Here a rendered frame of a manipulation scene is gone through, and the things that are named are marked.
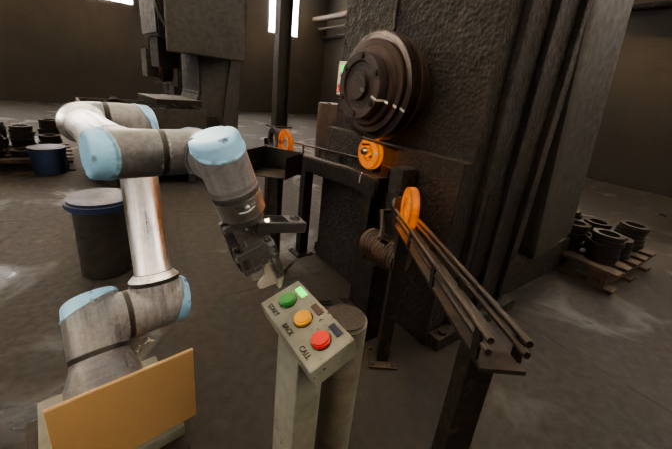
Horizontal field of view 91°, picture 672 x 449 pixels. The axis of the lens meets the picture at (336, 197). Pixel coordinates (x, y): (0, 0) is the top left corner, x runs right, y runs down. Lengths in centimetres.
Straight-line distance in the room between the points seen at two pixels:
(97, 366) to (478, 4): 168
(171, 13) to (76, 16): 752
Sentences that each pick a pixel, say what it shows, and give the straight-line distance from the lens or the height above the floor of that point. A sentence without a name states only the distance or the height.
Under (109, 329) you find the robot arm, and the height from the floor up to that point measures 37.
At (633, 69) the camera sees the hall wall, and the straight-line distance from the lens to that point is 743.
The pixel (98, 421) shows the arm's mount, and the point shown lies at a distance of 113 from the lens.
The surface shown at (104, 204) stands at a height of 43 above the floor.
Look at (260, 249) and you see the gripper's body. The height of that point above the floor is 78.
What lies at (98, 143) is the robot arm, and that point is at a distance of 67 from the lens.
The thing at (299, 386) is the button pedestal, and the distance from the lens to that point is 84.
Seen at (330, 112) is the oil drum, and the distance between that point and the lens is 442.
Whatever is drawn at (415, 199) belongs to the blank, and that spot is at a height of 76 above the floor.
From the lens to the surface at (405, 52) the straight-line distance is 146.
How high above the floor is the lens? 110
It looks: 18 degrees down
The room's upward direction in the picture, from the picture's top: 6 degrees clockwise
